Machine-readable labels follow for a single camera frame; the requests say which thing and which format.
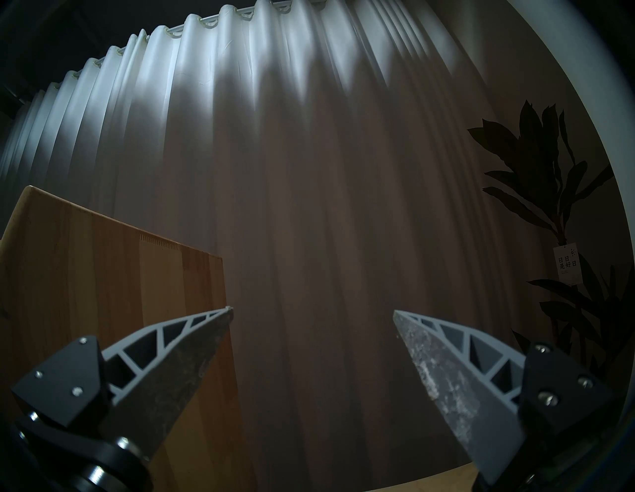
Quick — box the wooden cabinet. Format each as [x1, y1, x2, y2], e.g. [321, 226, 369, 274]
[0, 185, 258, 492]

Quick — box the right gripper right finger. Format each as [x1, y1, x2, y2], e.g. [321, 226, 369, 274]
[393, 310, 616, 486]

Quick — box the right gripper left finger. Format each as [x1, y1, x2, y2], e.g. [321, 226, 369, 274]
[10, 306, 234, 464]

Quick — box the pleated curtain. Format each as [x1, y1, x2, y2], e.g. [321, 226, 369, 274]
[0, 0, 611, 492]

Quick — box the white plant tag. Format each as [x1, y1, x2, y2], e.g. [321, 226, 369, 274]
[553, 243, 580, 286]

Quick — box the tall dark leafy plant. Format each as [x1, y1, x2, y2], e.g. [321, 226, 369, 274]
[466, 99, 635, 382]

